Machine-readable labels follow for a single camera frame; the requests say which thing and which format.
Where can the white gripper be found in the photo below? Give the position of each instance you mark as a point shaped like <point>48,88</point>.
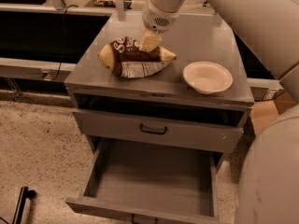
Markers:
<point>154,19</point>

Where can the brown chip bag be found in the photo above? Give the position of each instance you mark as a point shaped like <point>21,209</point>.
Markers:
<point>123,58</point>

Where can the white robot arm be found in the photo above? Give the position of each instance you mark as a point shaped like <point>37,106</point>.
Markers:
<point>269,181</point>

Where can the closed grey upper drawer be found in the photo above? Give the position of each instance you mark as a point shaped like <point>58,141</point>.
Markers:
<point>168,132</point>

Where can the grey drawer cabinet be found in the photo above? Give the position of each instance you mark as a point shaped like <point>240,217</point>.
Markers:
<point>166,95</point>

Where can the open grey lower drawer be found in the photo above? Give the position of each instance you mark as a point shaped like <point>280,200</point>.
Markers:
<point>149,184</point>

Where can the white bowl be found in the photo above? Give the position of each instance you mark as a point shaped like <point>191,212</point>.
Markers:
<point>207,77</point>

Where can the cardboard box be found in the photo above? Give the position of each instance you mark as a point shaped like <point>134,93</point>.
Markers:
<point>265,112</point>

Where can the black metal stand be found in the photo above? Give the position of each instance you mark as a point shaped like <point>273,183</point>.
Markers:
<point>25,194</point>

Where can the black drawer handle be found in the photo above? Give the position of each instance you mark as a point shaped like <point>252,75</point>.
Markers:
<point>158,131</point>

